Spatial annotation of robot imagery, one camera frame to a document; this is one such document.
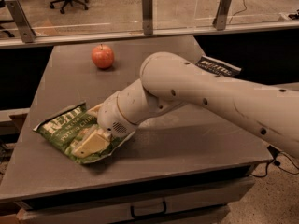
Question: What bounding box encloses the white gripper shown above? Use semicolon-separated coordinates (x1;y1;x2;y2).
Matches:
72;91;137;158

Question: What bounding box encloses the green jalapeno chip bag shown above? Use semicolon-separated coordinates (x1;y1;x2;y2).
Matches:
33;103;134;164

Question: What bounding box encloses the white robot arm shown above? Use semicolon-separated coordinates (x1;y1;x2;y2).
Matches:
72;52;299;158

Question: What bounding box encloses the red apple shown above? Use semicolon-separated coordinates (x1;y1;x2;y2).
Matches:
92;44;114;69

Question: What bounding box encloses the blue vinegar chip bag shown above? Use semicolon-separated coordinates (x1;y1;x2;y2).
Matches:
195;55;241;77

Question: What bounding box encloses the metal railing beam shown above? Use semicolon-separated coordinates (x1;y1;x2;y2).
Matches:
0;21;299;49

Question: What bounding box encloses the grey table drawer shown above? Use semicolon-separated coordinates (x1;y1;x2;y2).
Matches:
17;176;254;224

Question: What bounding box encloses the black drawer handle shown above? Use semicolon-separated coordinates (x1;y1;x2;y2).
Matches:
130;201;167;219

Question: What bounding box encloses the left metal glass bracket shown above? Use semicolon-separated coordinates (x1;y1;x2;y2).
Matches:
5;0;36;43

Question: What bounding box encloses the metal glass bracket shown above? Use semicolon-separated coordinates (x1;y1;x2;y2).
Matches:
213;0;232;31
5;0;36;43
142;0;153;35

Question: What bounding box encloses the middle metal glass bracket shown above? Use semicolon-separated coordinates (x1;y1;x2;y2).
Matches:
142;0;153;35

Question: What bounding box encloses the right metal glass bracket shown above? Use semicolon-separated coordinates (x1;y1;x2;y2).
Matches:
213;0;232;31

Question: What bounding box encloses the black floor cable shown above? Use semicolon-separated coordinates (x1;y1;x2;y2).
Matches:
250;145;299;179

